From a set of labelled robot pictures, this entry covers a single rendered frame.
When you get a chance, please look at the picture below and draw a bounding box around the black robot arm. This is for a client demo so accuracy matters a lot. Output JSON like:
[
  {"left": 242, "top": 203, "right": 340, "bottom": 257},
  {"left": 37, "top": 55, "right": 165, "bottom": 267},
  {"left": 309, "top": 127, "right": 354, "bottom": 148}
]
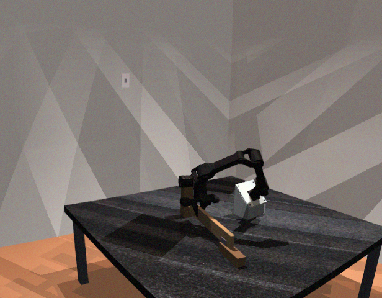
[{"left": 178, "top": 148, "right": 269, "bottom": 207}]

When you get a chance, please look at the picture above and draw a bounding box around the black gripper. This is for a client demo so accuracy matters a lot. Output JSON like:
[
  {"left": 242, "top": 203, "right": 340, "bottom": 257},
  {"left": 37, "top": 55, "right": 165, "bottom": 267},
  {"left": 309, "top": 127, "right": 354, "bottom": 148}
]
[{"left": 180, "top": 187, "right": 220, "bottom": 217}]

